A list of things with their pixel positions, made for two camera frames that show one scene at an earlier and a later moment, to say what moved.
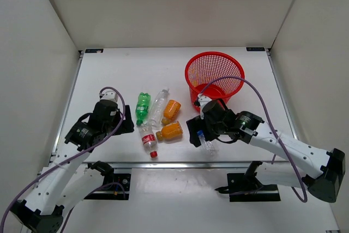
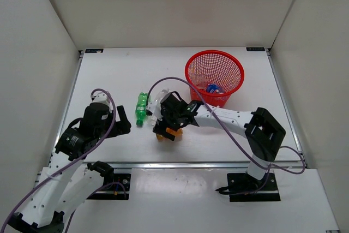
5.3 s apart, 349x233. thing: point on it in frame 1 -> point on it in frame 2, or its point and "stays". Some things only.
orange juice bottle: x=170 y=131 stays
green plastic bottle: x=142 y=108 stays
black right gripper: x=196 y=124 -> x=160 y=127
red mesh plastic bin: x=206 y=67 stays
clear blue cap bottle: x=207 y=144 -> x=198 y=80
